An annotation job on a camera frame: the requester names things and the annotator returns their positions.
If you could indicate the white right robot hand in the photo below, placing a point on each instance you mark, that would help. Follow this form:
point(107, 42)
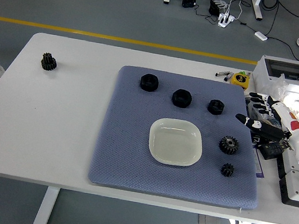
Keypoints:
point(285, 116)

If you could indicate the large black gear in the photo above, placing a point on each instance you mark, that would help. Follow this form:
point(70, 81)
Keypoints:
point(229, 145)

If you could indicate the small black gear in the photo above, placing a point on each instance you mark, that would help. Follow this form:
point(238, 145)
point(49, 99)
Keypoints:
point(227, 169)

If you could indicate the white box with black side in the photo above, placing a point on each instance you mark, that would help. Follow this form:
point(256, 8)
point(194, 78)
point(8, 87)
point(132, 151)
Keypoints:
point(283, 167)

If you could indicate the white push-button control box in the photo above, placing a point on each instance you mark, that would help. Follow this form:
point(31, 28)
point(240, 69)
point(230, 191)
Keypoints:
point(294, 186)

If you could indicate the small black hex nut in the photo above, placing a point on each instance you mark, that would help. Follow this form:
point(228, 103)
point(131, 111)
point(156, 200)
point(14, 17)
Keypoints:
point(215, 107)

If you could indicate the medium black hex nut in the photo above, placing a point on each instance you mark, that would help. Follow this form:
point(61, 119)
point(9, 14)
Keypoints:
point(181, 98)

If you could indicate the large black hex nut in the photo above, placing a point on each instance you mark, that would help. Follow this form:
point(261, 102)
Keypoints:
point(149, 83)

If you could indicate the black digital display module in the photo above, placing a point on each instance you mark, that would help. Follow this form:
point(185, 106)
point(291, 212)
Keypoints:
point(272, 151)

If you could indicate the yellow tape measure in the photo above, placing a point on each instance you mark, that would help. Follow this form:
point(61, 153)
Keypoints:
point(240, 79)

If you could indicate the silver black marker pen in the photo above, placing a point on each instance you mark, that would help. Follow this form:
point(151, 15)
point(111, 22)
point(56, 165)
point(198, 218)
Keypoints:
point(222, 73)

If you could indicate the white power brick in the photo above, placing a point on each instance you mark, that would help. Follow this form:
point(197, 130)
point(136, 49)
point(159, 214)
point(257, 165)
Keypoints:
point(261, 36)

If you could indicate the white power strip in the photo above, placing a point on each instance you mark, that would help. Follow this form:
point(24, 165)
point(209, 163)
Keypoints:
point(226, 20)

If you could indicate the white square dish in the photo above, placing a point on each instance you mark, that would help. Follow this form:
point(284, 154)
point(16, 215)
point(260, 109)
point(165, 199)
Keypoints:
point(174, 143)

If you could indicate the black electronic device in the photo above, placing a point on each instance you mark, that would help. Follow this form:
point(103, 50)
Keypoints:
point(214, 8)

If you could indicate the grey floor socket plate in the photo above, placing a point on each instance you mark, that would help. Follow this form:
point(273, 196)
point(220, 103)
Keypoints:
point(209, 221)

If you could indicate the black power adapter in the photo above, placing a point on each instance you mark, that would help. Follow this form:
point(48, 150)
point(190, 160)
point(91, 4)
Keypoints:
point(189, 1)

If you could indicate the blue-grey padded mat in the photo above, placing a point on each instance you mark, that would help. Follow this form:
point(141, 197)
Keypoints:
point(133, 143)

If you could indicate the black double gear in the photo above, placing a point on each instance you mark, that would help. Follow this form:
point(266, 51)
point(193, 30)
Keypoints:
point(48, 62)

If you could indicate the grey electrical enclosure box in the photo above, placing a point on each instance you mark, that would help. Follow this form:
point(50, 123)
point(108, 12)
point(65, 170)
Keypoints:
point(287, 68)

